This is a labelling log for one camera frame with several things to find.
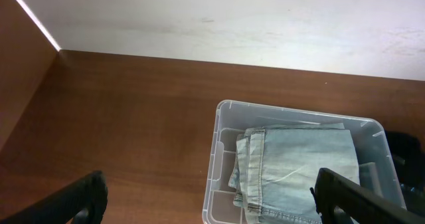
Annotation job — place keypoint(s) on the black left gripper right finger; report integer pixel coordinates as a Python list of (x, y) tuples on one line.
[(339, 200)]

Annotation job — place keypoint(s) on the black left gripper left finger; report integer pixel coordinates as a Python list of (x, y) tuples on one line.
[(83, 201)]

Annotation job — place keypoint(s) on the light blue jeans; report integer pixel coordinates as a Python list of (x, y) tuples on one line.
[(276, 166)]

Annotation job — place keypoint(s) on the clear plastic storage bin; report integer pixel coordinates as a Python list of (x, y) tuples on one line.
[(377, 172)]

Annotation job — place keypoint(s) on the black taped garment upper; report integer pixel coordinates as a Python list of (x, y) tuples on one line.
[(408, 159)]

